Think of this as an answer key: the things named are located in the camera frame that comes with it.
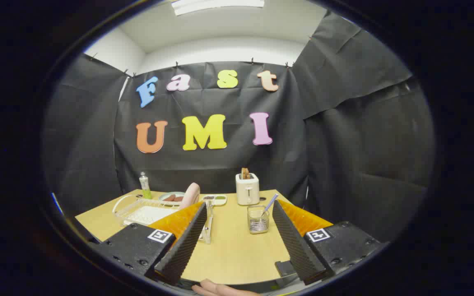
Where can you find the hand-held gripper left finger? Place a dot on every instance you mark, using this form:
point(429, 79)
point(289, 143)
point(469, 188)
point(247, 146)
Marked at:
point(181, 250)

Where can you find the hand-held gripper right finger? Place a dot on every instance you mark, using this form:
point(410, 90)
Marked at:
point(298, 246)

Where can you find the pink plate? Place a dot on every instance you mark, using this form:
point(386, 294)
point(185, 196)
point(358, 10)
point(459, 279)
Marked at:
point(190, 195)

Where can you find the pale green oval plate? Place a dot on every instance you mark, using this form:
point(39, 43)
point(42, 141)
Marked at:
point(163, 196)

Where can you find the black table clamp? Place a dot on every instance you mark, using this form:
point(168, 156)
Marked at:
point(285, 268)

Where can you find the white divided snack tray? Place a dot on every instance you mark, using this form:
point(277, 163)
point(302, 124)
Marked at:
point(219, 200)

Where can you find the green liquid clear bottle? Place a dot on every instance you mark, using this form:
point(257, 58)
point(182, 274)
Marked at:
point(145, 189)

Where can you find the cream toaster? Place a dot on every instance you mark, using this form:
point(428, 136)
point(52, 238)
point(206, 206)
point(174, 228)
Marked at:
point(247, 193)

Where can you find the toast slice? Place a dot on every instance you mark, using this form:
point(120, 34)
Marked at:
point(245, 173)

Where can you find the black backdrop cloth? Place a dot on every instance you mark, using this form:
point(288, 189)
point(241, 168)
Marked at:
point(220, 164)

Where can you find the bright blue-edged screen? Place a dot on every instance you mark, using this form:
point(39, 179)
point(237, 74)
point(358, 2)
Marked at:
point(57, 203)

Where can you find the ceiling light panel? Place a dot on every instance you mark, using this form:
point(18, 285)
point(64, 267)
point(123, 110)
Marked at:
point(216, 5)

